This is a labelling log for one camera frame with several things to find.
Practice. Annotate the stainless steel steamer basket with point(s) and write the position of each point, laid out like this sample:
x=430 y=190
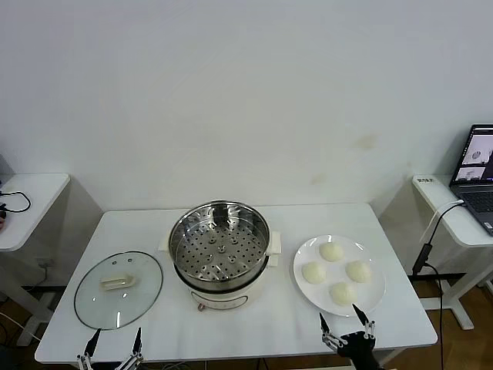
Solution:
x=192 y=250

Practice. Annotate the person's hand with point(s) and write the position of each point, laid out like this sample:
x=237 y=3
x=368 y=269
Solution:
x=2 y=224

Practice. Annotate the cream electric cooker base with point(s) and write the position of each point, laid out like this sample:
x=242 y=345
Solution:
x=227 y=298

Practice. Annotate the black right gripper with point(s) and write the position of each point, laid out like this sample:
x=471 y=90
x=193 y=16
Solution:
x=358 y=350

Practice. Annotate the white side table with label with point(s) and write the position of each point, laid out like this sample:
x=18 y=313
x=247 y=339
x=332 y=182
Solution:
x=454 y=227

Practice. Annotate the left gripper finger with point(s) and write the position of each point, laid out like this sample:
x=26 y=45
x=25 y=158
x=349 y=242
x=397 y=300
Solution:
x=136 y=345
x=89 y=348

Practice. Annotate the white steamed baozi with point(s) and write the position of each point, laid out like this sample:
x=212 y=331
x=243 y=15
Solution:
x=314 y=273
x=358 y=270
x=343 y=294
x=331 y=251

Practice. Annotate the grey laptop with dark screen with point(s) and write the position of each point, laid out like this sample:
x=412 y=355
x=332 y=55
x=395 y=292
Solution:
x=477 y=200

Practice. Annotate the small printed label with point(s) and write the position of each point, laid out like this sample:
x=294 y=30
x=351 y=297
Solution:
x=425 y=179

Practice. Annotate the white round plate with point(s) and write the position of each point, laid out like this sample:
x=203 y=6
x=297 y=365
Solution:
x=308 y=293

